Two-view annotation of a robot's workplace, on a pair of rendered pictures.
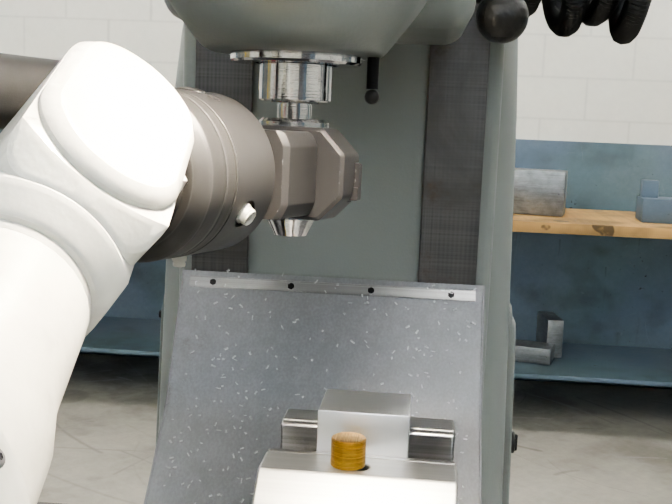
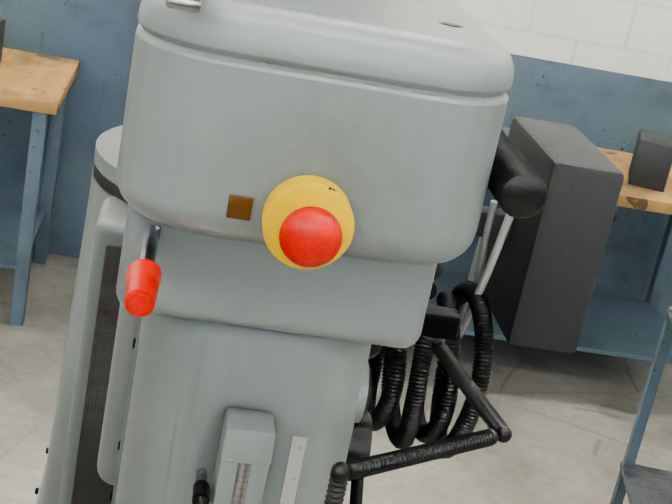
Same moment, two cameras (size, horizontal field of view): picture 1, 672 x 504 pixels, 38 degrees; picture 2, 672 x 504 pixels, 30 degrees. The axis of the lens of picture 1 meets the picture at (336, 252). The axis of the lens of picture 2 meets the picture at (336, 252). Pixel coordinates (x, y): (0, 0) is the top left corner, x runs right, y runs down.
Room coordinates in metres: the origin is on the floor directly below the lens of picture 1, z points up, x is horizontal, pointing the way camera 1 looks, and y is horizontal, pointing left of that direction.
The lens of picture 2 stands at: (-0.35, 0.20, 2.01)
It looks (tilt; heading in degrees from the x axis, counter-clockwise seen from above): 19 degrees down; 347
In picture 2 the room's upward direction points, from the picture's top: 11 degrees clockwise
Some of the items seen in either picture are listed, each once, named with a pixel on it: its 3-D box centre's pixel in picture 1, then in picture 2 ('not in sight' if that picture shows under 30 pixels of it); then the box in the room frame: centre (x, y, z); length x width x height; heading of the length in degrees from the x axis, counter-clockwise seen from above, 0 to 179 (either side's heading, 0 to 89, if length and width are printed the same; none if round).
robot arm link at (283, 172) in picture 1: (222, 175); not in sight; (0.56, 0.07, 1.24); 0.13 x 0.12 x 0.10; 67
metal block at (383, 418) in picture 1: (364, 444); not in sight; (0.64, -0.02, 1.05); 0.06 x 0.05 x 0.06; 85
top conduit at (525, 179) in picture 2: not in sight; (461, 116); (0.67, -0.12, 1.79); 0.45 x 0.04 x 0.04; 176
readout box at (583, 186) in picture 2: not in sight; (548, 231); (0.92, -0.33, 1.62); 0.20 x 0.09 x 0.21; 176
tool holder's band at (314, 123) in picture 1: (294, 126); not in sight; (0.65, 0.03, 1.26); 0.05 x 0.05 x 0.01
